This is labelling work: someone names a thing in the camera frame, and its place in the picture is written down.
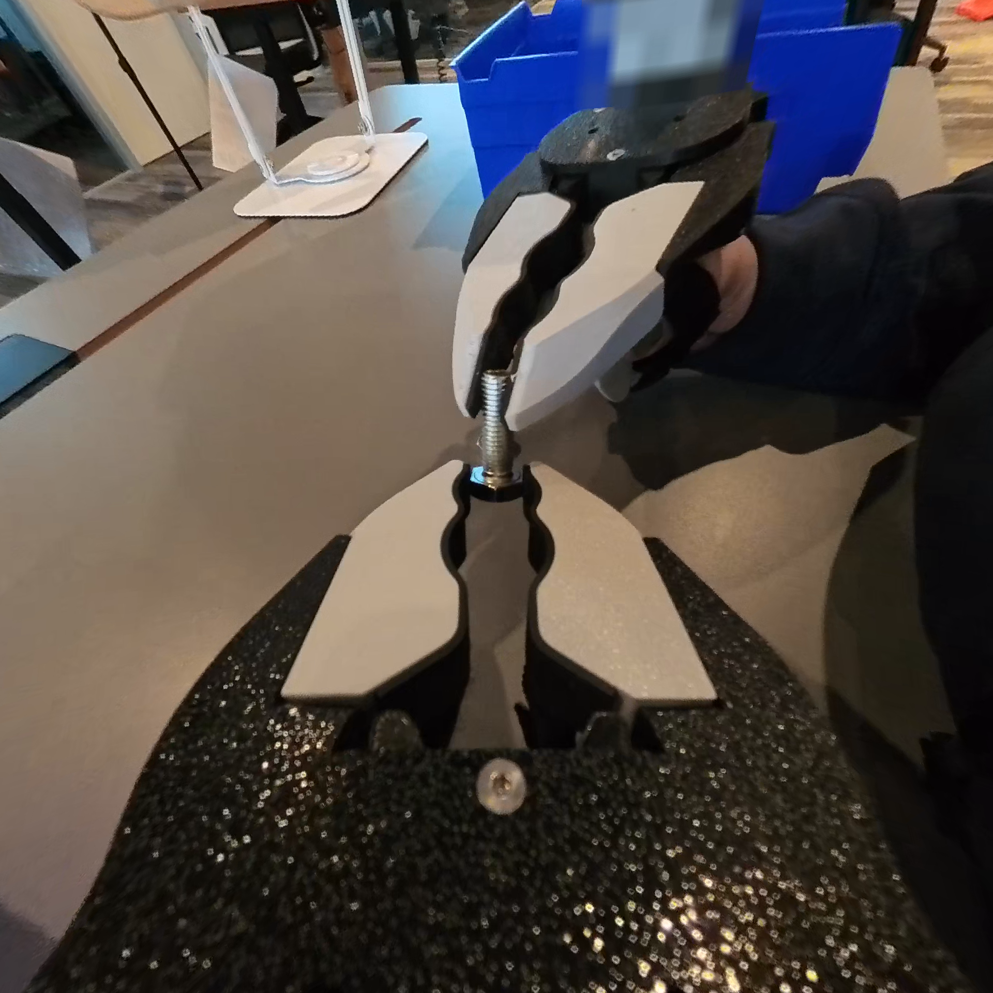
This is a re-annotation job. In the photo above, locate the person's dark printed sweatshirt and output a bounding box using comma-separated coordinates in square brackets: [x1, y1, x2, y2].
[822, 365, 993, 993]

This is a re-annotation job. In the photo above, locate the person's right hand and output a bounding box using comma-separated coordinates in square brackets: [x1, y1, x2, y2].
[694, 233, 763, 336]

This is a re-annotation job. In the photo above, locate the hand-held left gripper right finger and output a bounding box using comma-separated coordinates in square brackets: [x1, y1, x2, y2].
[525, 462, 719, 710]

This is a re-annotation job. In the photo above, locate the blue plastic bin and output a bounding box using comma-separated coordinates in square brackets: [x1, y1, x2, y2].
[452, 0, 926, 217]

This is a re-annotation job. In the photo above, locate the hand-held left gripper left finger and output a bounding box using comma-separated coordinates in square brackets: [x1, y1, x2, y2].
[281, 458, 473, 709]

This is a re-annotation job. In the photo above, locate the clear acrylic stand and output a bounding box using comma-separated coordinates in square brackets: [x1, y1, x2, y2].
[185, 0, 383, 187]

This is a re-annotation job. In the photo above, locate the silver threaded bolt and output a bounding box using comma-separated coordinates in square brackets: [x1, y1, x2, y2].
[475, 370, 519, 488]

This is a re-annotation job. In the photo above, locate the white rectangular base mat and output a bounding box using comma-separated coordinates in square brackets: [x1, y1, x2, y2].
[234, 131, 430, 221]

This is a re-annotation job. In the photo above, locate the black hex nut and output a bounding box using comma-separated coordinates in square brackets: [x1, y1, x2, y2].
[465, 464, 530, 504]

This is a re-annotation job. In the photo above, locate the white panel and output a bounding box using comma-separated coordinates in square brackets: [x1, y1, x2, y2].
[0, 137, 94, 282]

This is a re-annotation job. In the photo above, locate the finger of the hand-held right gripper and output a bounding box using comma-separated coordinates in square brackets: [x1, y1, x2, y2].
[508, 180, 668, 433]
[452, 190, 579, 422]

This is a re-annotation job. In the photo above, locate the thin black stand pole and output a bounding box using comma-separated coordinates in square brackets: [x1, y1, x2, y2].
[92, 11, 205, 192]

